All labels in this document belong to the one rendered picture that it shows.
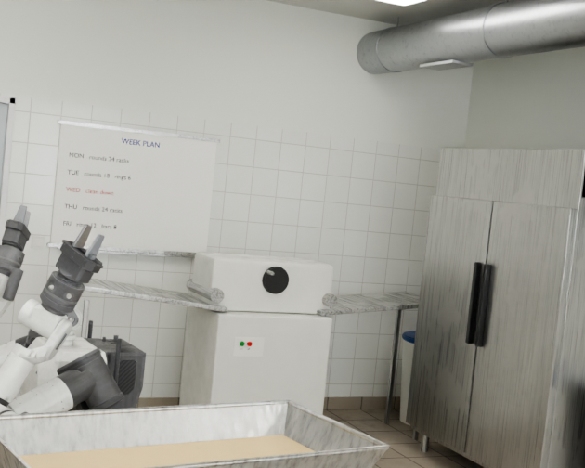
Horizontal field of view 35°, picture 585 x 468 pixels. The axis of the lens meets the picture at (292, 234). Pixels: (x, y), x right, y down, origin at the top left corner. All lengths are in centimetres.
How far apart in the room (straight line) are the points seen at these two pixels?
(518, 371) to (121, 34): 339
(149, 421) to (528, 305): 401
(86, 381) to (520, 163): 369
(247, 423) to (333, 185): 548
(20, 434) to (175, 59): 529
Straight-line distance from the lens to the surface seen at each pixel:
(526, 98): 710
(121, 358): 265
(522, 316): 545
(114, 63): 651
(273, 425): 169
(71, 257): 229
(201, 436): 161
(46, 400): 241
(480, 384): 576
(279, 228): 690
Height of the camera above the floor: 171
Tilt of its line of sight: 3 degrees down
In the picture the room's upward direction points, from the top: 6 degrees clockwise
